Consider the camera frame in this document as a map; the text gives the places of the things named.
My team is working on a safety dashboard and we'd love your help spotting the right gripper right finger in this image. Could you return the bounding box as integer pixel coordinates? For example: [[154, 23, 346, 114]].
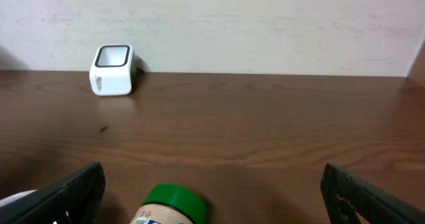
[[320, 163, 424, 224]]

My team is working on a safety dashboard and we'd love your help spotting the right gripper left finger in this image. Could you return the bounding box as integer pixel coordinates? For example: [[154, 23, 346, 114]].
[[1, 162, 106, 223]]

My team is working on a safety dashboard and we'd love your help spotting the green lid jar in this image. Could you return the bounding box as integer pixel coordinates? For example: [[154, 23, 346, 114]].
[[130, 183, 208, 224]]

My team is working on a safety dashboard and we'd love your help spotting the white tub with blue label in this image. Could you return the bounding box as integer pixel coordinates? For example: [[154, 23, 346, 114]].
[[0, 189, 35, 207]]

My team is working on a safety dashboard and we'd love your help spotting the white barcode scanner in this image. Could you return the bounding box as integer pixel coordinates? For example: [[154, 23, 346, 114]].
[[89, 44, 137, 96]]

